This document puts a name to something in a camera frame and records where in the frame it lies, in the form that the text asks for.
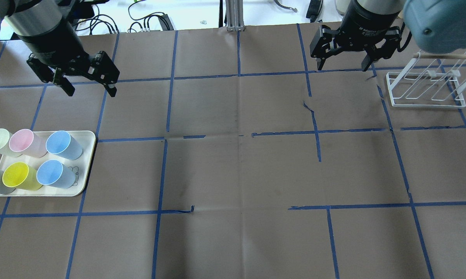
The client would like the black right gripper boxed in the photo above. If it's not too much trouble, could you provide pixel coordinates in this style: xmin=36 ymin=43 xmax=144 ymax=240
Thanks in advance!
xmin=310 ymin=0 xmax=404 ymax=71

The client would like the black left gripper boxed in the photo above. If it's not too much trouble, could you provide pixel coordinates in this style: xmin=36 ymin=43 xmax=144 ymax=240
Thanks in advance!
xmin=14 ymin=17 xmax=120 ymax=97

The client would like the pale blue cup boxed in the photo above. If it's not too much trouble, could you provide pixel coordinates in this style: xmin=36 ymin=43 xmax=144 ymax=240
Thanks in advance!
xmin=46 ymin=131 xmax=83 ymax=160

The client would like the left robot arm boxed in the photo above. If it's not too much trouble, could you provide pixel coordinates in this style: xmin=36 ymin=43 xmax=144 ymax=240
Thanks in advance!
xmin=0 ymin=0 xmax=120 ymax=97

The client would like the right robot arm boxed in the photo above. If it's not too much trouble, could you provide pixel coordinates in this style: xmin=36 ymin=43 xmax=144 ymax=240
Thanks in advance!
xmin=310 ymin=0 xmax=466 ymax=71

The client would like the pink cup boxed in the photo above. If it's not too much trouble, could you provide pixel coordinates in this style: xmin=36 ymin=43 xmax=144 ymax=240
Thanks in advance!
xmin=9 ymin=129 xmax=47 ymax=158

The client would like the blue cup on tray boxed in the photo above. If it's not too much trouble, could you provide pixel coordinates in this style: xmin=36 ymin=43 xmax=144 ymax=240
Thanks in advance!
xmin=36 ymin=160 xmax=76 ymax=189

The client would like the pale green cup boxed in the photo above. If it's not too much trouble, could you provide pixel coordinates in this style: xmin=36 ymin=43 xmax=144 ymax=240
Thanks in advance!
xmin=0 ymin=128 xmax=22 ymax=157

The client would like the yellow cup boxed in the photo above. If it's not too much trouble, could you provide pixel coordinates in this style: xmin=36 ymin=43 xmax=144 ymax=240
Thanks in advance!
xmin=2 ymin=162 xmax=42 ymax=191

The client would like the black power adapter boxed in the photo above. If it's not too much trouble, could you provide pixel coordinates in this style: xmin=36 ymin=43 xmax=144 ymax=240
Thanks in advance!
xmin=306 ymin=0 xmax=323 ymax=23

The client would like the cream plastic tray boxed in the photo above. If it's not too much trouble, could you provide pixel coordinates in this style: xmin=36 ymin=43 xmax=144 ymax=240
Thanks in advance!
xmin=0 ymin=131 xmax=97 ymax=197

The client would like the white wire cup rack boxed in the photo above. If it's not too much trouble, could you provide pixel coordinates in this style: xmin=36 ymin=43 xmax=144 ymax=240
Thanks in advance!
xmin=386 ymin=49 xmax=466 ymax=109

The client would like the aluminium frame post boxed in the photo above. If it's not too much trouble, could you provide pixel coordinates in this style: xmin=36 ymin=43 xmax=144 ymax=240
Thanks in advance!
xmin=224 ymin=0 xmax=245 ymax=32

